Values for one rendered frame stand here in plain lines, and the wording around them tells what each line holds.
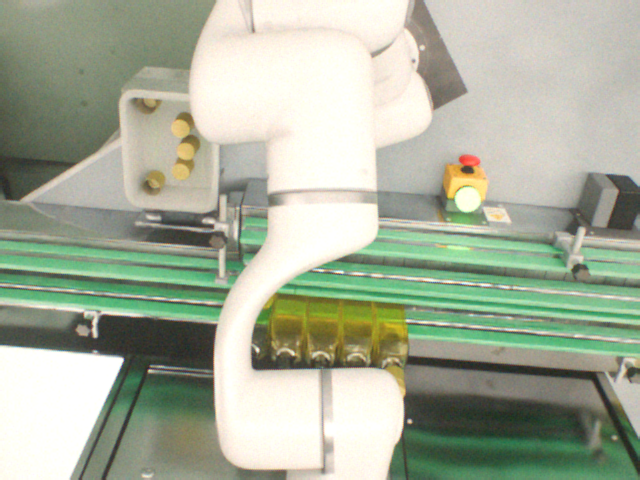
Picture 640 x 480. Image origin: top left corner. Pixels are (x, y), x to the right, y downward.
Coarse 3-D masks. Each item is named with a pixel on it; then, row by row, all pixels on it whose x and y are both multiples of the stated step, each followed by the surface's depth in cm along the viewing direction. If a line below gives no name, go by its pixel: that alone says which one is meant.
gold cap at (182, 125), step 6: (180, 114) 119; (186, 114) 119; (174, 120) 116; (180, 120) 116; (186, 120) 117; (192, 120) 119; (174, 126) 116; (180, 126) 116; (186, 126) 116; (192, 126) 119; (174, 132) 117; (180, 132) 117; (186, 132) 117
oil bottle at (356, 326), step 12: (348, 300) 116; (348, 312) 113; (360, 312) 113; (372, 312) 114; (348, 324) 110; (360, 324) 110; (372, 324) 111; (348, 336) 107; (360, 336) 107; (372, 336) 107; (348, 348) 105; (360, 348) 105; (372, 348) 106
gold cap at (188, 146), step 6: (186, 138) 120; (192, 138) 120; (180, 144) 118; (186, 144) 118; (192, 144) 119; (198, 144) 122; (180, 150) 119; (186, 150) 119; (192, 150) 119; (180, 156) 119; (186, 156) 119; (192, 156) 119
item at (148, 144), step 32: (128, 96) 111; (160, 96) 111; (128, 128) 115; (160, 128) 121; (192, 128) 121; (128, 160) 117; (160, 160) 124; (128, 192) 120; (160, 192) 125; (192, 192) 126
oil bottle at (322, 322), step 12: (312, 300) 115; (324, 300) 116; (336, 300) 116; (312, 312) 112; (324, 312) 112; (336, 312) 113; (312, 324) 109; (324, 324) 109; (336, 324) 110; (312, 336) 106; (324, 336) 107; (336, 336) 107; (312, 348) 105; (324, 348) 105; (336, 348) 106
